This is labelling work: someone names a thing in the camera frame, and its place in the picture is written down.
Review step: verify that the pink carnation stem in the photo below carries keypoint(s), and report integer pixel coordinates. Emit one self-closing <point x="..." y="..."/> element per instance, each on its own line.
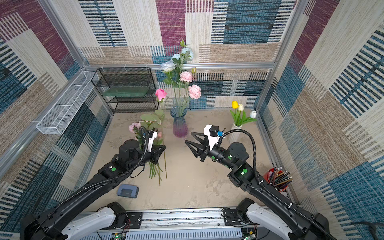
<point x="137" y="129"/>

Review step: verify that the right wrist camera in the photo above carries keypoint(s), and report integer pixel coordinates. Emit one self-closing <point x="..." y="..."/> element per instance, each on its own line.
<point x="214" y="135"/>

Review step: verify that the pencils in red cup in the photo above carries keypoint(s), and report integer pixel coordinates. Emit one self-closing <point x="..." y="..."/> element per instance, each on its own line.
<point x="286" y="179"/>

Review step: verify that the green mat on shelf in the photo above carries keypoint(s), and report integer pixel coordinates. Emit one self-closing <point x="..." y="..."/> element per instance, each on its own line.
<point x="126" y="92"/>

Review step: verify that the magenta rose stem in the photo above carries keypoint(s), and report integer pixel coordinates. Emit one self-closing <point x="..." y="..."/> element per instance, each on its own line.
<point x="154" y="121"/>

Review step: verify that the yellow tulip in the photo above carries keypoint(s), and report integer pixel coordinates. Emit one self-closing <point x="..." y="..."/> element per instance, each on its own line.
<point x="235" y="105"/>

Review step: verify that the white tulip bud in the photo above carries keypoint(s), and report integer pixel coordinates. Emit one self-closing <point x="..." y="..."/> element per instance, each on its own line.
<point x="253" y="114"/>

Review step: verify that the purple glass vase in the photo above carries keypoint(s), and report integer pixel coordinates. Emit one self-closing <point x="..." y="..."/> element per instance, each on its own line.
<point x="180" y="128"/>

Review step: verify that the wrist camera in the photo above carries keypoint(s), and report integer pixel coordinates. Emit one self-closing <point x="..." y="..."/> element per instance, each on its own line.
<point x="214" y="135"/>
<point x="150" y="137"/>

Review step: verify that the pink rose bouquet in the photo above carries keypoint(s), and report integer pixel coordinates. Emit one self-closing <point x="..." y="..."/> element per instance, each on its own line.
<point x="181" y="80"/>

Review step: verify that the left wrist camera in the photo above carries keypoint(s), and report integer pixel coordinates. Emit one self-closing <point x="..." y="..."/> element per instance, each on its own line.
<point x="150" y="137"/>

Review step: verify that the black wire shelf rack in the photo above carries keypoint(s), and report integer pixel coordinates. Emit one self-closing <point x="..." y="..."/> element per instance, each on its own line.
<point x="106" y="78"/>

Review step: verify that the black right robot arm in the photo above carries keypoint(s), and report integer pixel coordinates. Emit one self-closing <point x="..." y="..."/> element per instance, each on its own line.
<point x="282" y="217"/>

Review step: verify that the white wire mesh basket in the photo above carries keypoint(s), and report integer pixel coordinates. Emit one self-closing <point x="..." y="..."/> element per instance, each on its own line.
<point x="60" y="115"/>

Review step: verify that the red cup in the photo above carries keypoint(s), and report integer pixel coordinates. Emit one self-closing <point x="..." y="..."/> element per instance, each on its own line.
<point x="272" y="177"/>

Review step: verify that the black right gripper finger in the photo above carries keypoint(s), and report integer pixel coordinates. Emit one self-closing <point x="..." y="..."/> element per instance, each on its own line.
<point x="200" y="137"/>
<point x="195" y="148"/>

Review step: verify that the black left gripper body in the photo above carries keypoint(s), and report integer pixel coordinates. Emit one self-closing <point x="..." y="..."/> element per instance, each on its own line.
<point x="153" y="158"/>

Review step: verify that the grey blue small case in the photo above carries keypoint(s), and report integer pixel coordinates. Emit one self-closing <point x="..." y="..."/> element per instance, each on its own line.
<point x="128" y="191"/>

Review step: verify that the cream white tulip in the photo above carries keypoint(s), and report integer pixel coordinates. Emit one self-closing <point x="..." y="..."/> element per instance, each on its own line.
<point x="240" y="108"/>

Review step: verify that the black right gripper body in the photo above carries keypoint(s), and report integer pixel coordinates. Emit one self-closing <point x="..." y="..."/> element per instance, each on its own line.
<point x="205" y="150"/>

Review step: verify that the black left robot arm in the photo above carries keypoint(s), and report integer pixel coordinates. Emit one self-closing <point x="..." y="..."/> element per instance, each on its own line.
<point x="60" y="223"/>

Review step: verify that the white ribbed vase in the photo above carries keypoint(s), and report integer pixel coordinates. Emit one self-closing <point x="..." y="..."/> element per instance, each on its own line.
<point x="233" y="137"/>

